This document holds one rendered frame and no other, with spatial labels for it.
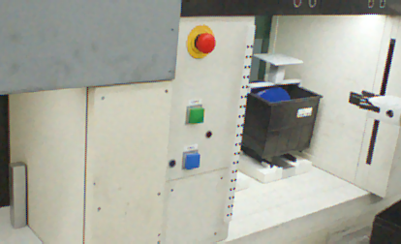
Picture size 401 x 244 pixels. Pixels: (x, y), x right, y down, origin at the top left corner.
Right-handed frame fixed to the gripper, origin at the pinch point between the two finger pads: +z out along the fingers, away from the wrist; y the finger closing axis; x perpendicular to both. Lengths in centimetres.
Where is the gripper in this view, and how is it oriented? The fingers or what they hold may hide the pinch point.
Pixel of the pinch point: (361, 98)
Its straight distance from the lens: 148.5
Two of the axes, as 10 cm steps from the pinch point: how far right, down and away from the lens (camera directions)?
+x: 0.9, -9.4, -3.2
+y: 8.2, -1.1, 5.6
